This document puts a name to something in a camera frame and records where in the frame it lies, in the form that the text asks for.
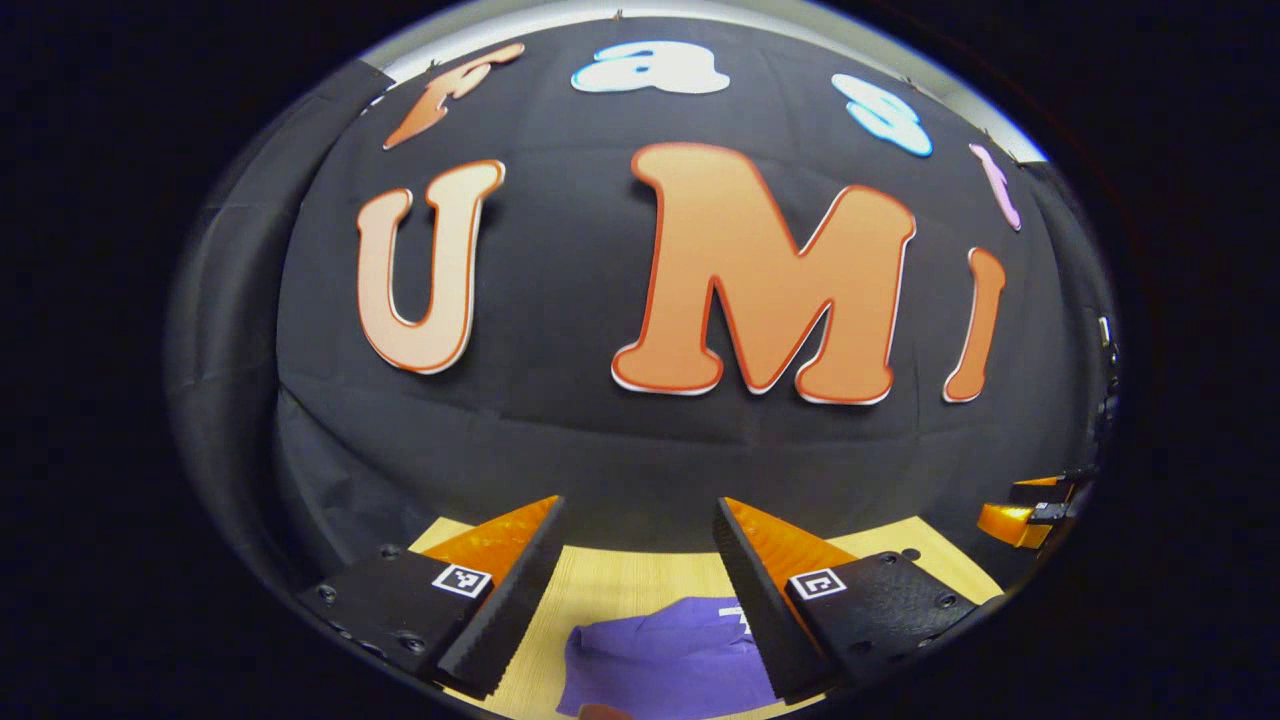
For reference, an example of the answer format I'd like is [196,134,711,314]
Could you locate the metal stand with equipment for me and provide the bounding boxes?
[1097,313,1119,441]

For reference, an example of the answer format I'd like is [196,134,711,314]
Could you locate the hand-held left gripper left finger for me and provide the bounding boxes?
[295,495,568,701]

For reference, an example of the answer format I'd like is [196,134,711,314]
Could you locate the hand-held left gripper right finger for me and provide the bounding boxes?
[712,496,981,705]

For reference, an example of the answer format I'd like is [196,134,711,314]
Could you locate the purple shirt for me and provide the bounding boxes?
[557,597,781,720]

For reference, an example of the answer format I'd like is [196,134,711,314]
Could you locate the black backdrop cloth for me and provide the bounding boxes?
[165,15,1119,601]

